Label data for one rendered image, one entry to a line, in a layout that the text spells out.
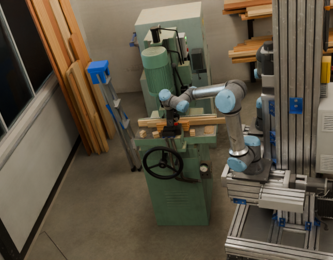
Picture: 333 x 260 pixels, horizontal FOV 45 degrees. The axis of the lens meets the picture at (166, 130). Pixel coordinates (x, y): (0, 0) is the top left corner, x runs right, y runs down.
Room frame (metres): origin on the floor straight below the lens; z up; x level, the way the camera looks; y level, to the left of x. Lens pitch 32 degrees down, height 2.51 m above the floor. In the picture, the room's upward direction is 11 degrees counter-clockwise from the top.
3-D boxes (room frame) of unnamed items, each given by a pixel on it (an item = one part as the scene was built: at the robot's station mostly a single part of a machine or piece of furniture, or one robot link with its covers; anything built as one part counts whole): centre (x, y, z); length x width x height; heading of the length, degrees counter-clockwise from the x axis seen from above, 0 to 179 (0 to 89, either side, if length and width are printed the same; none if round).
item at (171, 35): (2.86, -0.10, 1.16); 0.22 x 0.22 x 0.72; 75
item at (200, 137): (2.46, -0.06, 0.87); 0.61 x 0.30 x 0.06; 75
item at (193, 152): (2.70, -0.05, 0.76); 0.57 x 0.45 x 0.09; 165
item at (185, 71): (2.75, -0.23, 1.23); 0.09 x 0.08 x 0.15; 165
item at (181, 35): (2.85, -0.24, 1.40); 0.10 x 0.06 x 0.16; 165
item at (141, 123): (2.58, -0.09, 0.93); 0.60 x 0.02 x 0.05; 75
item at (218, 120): (2.54, -0.16, 0.92); 0.60 x 0.02 x 0.04; 75
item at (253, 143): (2.00, -0.49, 0.98); 0.13 x 0.12 x 0.14; 136
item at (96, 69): (3.42, 0.43, 0.58); 0.27 x 0.25 x 1.16; 78
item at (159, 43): (2.72, -0.06, 1.54); 0.08 x 0.08 x 0.17; 75
